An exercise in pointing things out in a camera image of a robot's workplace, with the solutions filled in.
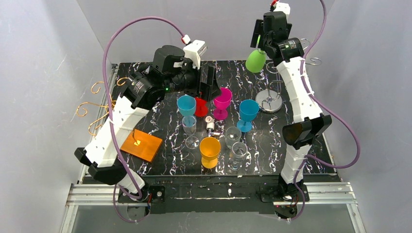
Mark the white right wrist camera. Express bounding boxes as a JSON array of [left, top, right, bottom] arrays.
[[270, 0, 291, 16]]

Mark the clear wine glass gold rack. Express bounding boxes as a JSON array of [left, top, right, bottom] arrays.
[[182, 116, 200, 150]]

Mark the pink wine glass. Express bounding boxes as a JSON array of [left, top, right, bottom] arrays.
[[213, 87, 232, 120]]

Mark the silver wire glass rack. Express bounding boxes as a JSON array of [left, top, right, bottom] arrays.
[[268, 38, 321, 112]]

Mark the orange wooden rack base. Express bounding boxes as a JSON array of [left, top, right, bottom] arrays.
[[120, 129, 163, 163]]

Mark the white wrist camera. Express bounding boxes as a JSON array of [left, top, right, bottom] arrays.
[[270, 0, 291, 16], [181, 34, 207, 70]]

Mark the blue wine glass silver rack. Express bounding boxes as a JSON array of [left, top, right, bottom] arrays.
[[237, 99, 260, 133]]

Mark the clear wine glass silver rack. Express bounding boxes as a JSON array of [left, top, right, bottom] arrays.
[[228, 142, 248, 171]]

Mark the light blue wine glass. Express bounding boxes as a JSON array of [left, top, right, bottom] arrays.
[[177, 95, 196, 127]]

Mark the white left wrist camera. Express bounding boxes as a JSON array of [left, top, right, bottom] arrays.
[[181, 34, 207, 70]]

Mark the orange yellow wine glass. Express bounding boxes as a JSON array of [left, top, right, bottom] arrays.
[[199, 137, 221, 169]]

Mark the green wine glass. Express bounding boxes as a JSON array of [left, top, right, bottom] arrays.
[[245, 35, 266, 73]]

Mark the aluminium front rail frame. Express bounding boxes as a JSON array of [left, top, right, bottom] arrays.
[[60, 175, 365, 233]]

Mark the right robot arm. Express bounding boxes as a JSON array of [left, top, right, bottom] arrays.
[[246, 11, 332, 198]]

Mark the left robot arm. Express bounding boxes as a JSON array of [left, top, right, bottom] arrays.
[[74, 40, 221, 201]]

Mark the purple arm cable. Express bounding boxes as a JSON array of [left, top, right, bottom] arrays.
[[102, 16, 188, 224], [290, 0, 361, 221]]

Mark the red wine glass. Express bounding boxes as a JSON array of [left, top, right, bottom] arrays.
[[194, 97, 208, 117]]

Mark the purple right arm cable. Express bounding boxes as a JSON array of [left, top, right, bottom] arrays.
[[290, 0, 361, 221]]

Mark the gold wire glass rack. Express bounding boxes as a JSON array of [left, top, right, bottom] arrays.
[[76, 77, 142, 147]]

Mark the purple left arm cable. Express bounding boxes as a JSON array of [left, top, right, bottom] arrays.
[[102, 16, 188, 224]]

